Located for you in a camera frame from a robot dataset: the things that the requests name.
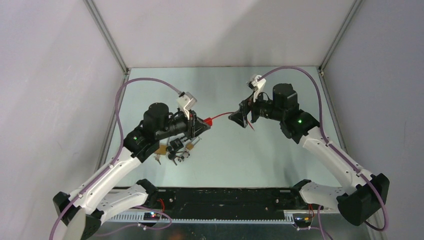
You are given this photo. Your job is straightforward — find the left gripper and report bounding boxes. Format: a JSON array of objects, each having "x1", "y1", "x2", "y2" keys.
[{"x1": 156, "y1": 107, "x2": 211, "y2": 141}]

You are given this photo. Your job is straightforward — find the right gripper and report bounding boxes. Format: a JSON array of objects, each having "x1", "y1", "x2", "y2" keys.
[{"x1": 228, "y1": 88, "x2": 284, "y2": 129}]

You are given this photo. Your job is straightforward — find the red cable lock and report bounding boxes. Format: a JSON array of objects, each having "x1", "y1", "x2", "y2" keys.
[{"x1": 203, "y1": 111, "x2": 256, "y2": 131}]

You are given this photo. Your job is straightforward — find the black Kaijing padlock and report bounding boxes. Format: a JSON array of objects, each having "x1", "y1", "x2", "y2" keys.
[{"x1": 169, "y1": 138, "x2": 185, "y2": 151}]

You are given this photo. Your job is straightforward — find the black-headed keys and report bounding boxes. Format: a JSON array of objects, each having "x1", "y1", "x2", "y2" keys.
[{"x1": 166, "y1": 145, "x2": 181, "y2": 166}]

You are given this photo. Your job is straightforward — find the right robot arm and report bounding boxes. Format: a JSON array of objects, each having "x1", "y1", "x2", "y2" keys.
[{"x1": 228, "y1": 83, "x2": 390, "y2": 226}]

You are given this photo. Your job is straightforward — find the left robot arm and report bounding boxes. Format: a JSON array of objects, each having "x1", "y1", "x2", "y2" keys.
[{"x1": 52, "y1": 102, "x2": 212, "y2": 240}]

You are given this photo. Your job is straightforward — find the small brass padlock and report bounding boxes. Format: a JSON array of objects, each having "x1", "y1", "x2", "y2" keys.
[{"x1": 185, "y1": 137, "x2": 201, "y2": 151}]

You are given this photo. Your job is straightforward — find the small padlock keys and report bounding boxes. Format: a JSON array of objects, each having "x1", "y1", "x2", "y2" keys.
[{"x1": 176, "y1": 150, "x2": 191, "y2": 163}]

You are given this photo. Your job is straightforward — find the large brass padlock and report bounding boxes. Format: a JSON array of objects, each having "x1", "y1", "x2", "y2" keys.
[{"x1": 154, "y1": 143, "x2": 168, "y2": 156}]

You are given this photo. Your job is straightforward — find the large padlock keys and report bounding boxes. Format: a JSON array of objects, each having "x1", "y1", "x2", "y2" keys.
[{"x1": 154, "y1": 154, "x2": 161, "y2": 165}]

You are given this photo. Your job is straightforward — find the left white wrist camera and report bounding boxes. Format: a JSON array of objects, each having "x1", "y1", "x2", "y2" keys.
[{"x1": 176, "y1": 91, "x2": 197, "y2": 120}]

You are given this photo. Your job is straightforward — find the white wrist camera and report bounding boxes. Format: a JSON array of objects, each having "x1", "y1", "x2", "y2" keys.
[
  {"x1": 246, "y1": 74, "x2": 266, "y2": 103},
  {"x1": 176, "y1": 91, "x2": 197, "y2": 120}
]

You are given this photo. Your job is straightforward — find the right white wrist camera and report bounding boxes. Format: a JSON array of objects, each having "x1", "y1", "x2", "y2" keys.
[{"x1": 246, "y1": 74, "x2": 266, "y2": 103}]

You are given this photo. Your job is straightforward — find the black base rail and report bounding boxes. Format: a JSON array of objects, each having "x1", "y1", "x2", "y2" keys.
[{"x1": 143, "y1": 187, "x2": 318, "y2": 222}]

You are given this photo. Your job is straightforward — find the aluminium frame post right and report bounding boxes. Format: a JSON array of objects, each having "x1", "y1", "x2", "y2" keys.
[{"x1": 318, "y1": 0, "x2": 364, "y2": 73}]

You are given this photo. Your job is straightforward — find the aluminium frame post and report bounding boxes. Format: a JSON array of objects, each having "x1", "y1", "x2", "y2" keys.
[
  {"x1": 83, "y1": 0, "x2": 129, "y2": 75},
  {"x1": 318, "y1": 0, "x2": 364, "y2": 73}
]

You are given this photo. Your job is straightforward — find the aluminium frame post left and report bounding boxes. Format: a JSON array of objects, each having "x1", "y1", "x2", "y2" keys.
[{"x1": 83, "y1": 0, "x2": 129, "y2": 75}]

